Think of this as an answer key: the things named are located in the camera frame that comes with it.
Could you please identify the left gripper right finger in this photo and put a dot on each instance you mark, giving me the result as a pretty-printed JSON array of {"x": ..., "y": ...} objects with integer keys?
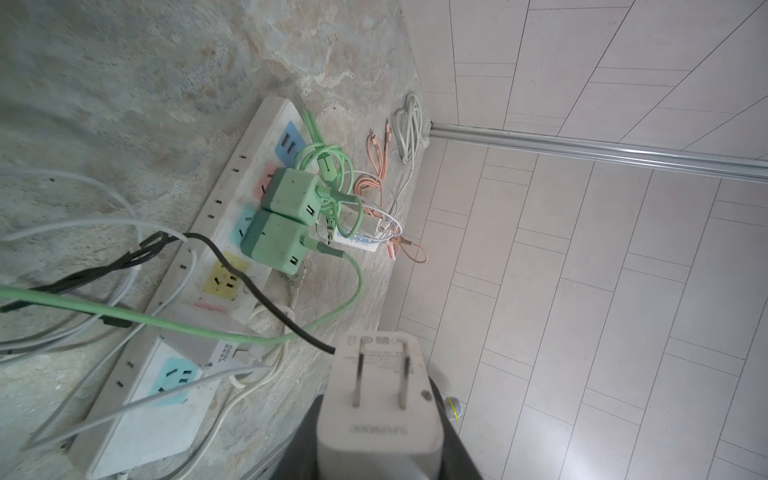
[{"x": 456, "y": 463}]

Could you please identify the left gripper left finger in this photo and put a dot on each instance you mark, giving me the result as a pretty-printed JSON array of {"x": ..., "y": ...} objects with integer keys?
[{"x": 299, "y": 460}]

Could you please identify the long multicolour power strip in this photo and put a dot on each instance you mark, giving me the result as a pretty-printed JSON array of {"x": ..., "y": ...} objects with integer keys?
[{"x": 178, "y": 370}]

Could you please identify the green charger plug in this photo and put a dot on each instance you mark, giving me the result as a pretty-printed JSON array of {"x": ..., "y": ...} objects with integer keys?
[
  {"x": 294, "y": 194},
  {"x": 275, "y": 241}
]

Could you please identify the short blue power strip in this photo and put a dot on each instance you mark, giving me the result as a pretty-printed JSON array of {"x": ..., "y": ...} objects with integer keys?
[{"x": 366, "y": 237}]

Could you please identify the white charger with cable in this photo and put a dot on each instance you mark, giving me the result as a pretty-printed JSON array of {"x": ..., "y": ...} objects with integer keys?
[{"x": 380, "y": 212}]

